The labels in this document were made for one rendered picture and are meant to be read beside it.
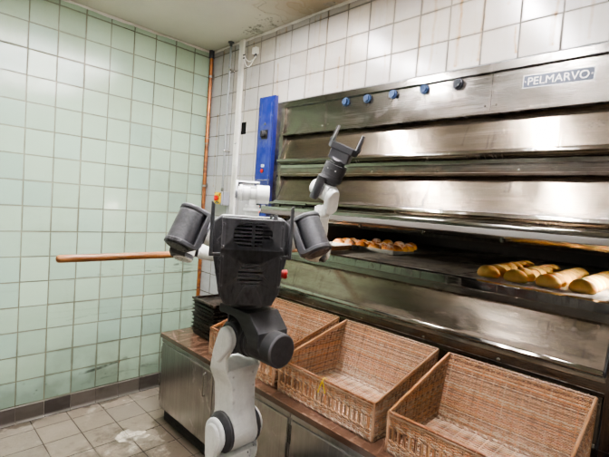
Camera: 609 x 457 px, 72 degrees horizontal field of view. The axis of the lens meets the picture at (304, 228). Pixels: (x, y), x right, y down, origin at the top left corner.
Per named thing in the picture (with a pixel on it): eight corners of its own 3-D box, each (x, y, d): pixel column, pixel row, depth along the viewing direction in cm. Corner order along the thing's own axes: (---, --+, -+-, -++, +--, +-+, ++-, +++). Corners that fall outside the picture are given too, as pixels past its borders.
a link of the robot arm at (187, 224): (188, 252, 151) (192, 244, 139) (164, 242, 149) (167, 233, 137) (200, 225, 156) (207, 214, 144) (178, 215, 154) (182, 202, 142)
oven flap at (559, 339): (272, 284, 272) (282, 255, 276) (604, 378, 146) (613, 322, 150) (267, 283, 269) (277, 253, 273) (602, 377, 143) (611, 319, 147)
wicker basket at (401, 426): (442, 411, 186) (448, 350, 185) (593, 472, 147) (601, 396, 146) (381, 451, 151) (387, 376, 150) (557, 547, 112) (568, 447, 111)
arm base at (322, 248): (331, 255, 156) (333, 244, 146) (298, 266, 154) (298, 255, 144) (317, 220, 161) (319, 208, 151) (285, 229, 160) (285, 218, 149)
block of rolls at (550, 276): (517, 268, 237) (518, 258, 237) (622, 283, 204) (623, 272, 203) (472, 275, 194) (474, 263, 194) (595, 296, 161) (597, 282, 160)
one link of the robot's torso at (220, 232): (301, 317, 135) (308, 207, 133) (192, 315, 129) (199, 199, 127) (289, 297, 164) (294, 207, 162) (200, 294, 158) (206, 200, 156)
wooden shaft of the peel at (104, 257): (56, 263, 152) (57, 255, 152) (54, 262, 154) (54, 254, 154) (351, 249, 273) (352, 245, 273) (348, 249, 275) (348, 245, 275)
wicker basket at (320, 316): (271, 337, 270) (274, 296, 269) (338, 365, 231) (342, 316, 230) (206, 353, 235) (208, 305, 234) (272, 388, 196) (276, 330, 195)
